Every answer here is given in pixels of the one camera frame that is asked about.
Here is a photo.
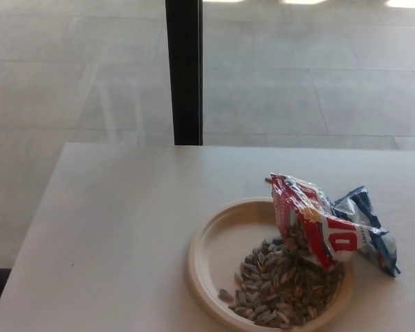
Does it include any red blue sunflower seed bag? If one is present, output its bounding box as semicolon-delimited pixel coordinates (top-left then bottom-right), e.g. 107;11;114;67
269;172;402;279

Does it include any cream round paper plate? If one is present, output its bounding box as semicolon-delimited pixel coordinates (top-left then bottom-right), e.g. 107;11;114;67
185;196;356;332

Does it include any pile of sunflower seeds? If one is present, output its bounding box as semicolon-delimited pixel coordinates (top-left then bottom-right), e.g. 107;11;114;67
218;221;347;324

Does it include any black vertical window frame post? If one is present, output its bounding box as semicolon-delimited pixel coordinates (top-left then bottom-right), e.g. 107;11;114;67
165;0;205;146

